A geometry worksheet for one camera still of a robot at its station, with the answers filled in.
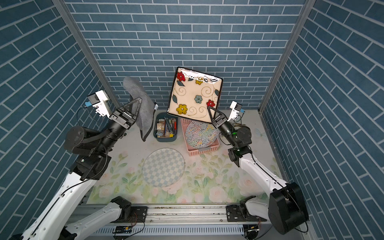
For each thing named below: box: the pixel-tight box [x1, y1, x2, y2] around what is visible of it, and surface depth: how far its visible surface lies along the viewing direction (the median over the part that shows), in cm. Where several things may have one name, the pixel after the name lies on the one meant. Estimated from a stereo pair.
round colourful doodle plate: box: [185, 120, 220, 150], surface depth 102 cm
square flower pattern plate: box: [167, 66, 223, 123], surface depth 65 cm
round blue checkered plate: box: [142, 147, 186, 188], surface depth 91 cm
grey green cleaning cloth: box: [123, 76, 155, 142], surface depth 48 cm
